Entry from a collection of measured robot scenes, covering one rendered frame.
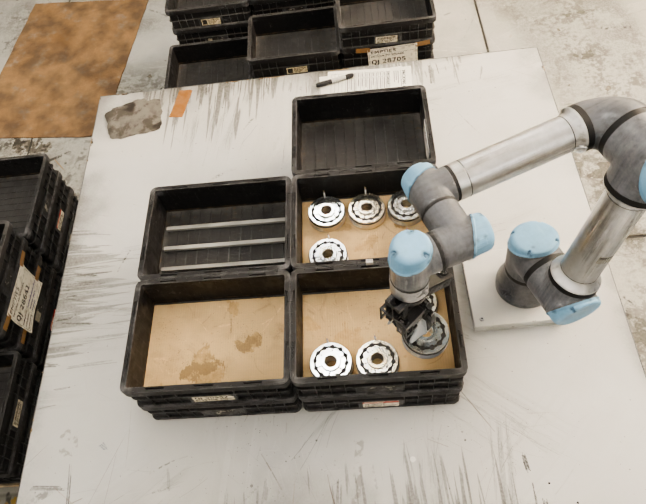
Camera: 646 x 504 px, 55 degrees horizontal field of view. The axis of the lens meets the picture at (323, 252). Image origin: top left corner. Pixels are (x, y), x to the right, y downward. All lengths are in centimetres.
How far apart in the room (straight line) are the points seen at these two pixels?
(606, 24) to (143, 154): 249
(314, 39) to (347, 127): 108
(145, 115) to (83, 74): 149
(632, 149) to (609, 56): 229
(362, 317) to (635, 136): 75
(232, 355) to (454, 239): 71
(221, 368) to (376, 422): 41
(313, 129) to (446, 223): 92
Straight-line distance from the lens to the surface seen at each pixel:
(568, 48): 353
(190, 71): 314
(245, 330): 161
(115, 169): 223
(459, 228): 112
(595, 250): 140
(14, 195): 282
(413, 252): 106
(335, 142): 191
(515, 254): 157
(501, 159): 122
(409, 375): 141
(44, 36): 420
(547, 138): 126
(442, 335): 138
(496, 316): 171
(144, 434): 174
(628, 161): 126
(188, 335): 165
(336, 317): 158
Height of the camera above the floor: 226
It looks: 58 degrees down
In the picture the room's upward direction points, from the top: 12 degrees counter-clockwise
